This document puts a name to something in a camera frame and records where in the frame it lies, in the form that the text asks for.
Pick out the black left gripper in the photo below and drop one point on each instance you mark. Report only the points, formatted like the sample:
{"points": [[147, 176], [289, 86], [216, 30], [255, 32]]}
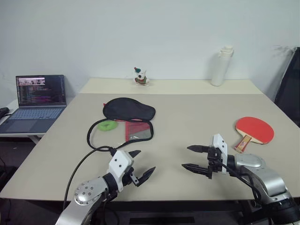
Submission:
{"points": [[130, 178]]}

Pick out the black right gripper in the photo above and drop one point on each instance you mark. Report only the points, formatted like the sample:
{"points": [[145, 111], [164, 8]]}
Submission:
{"points": [[214, 161]]}

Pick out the black racket cover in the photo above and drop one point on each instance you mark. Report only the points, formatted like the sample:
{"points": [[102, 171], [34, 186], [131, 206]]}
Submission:
{"points": [[129, 109]]}

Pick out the red table tennis paddle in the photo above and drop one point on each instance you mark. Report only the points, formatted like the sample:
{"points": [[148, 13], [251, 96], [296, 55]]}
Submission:
{"points": [[255, 127]]}

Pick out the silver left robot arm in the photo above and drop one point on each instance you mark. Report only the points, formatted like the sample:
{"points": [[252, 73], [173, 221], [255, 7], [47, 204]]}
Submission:
{"points": [[86, 189]]}

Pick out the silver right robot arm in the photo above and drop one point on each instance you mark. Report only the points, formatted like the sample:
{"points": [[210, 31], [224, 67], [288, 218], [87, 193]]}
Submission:
{"points": [[264, 178]]}

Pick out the white dog figurine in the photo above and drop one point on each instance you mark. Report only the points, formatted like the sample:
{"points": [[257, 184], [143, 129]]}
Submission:
{"points": [[141, 77]]}

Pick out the white bottle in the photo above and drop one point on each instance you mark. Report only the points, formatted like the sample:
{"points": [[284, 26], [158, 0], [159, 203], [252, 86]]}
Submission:
{"points": [[219, 68]]}

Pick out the black chair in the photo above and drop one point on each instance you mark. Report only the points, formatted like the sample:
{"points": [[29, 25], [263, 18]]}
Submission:
{"points": [[289, 93]]}

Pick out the white side table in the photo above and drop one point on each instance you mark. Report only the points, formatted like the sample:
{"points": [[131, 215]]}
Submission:
{"points": [[23, 136]]}

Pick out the open laptop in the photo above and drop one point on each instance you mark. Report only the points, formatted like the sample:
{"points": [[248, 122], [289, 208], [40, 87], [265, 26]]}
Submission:
{"points": [[39, 91]]}

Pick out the small black object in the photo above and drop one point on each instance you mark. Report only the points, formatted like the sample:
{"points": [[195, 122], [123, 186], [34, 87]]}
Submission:
{"points": [[3, 112]]}

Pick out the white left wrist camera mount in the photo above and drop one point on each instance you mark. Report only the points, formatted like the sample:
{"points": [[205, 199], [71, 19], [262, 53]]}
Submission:
{"points": [[118, 161]]}

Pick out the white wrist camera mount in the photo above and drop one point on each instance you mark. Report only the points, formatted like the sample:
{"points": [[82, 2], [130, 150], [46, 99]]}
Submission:
{"points": [[221, 145], [118, 161]]}

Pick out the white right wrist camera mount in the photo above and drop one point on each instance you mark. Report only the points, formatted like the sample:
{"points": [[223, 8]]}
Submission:
{"points": [[221, 145]]}

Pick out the black table frame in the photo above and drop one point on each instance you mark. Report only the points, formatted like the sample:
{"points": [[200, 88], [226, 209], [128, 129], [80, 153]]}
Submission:
{"points": [[164, 207]]}

